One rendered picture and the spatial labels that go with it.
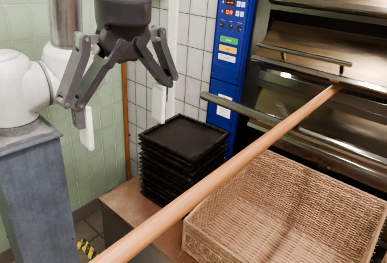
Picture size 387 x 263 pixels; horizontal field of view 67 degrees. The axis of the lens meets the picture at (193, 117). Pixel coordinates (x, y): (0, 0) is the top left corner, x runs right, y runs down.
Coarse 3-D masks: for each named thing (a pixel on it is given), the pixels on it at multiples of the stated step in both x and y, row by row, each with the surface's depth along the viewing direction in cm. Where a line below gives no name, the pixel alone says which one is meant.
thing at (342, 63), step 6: (258, 42) 107; (270, 48) 104; (276, 48) 102; (282, 48) 101; (282, 54) 103; (294, 54) 99; (300, 54) 98; (306, 54) 97; (312, 54) 96; (324, 60) 94; (330, 60) 92; (336, 60) 91; (342, 60) 91; (342, 66) 92; (348, 66) 90; (342, 72) 94
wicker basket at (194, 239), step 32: (256, 160) 131; (288, 160) 122; (224, 192) 124; (256, 192) 132; (288, 192) 124; (320, 192) 116; (352, 192) 109; (192, 224) 103; (224, 224) 122; (256, 224) 124; (288, 224) 124; (352, 224) 109; (384, 224) 96; (192, 256) 108; (224, 256) 96; (256, 256) 110; (288, 256) 110; (320, 256) 111; (352, 256) 110
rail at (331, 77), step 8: (256, 56) 109; (272, 64) 106; (280, 64) 103; (288, 64) 102; (296, 72) 102; (304, 72) 99; (312, 72) 97; (320, 72) 96; (328, 80) 95; (336, 80) 93; (344, 80) 92; (352, 80) 91; (360, 88) 90; (368, 88) 88; (376, 88) 87; (384, 88) 86
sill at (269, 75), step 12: (264, 72) 121; (276, 72) 121; (276, 84) 119; (288, 84) 116; (300, 84) 112; (312, 84) 110; (324, 84) 111; (336, 96) 105; (348, 96) 103; (360, 96) 102; (372, 96) 102; (360, 108) 101; (372, 108) 99; (384, 108) 97
